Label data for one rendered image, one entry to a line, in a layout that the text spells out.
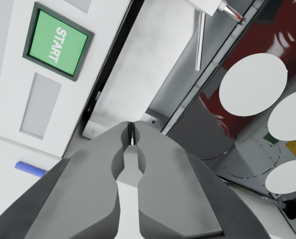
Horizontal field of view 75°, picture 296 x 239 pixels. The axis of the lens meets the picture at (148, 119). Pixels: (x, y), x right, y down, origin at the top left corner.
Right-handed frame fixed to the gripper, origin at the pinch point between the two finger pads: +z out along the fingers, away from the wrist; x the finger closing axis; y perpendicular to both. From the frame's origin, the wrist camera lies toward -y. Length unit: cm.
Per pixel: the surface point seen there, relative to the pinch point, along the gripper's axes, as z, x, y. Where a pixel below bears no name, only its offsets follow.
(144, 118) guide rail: 21.3, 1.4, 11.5
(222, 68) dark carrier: 15.9, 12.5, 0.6
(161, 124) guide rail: 21.3, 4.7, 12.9
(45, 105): 10.8, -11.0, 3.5
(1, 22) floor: 107, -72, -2
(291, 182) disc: 16.1, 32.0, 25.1
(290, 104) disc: 15.9, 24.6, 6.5
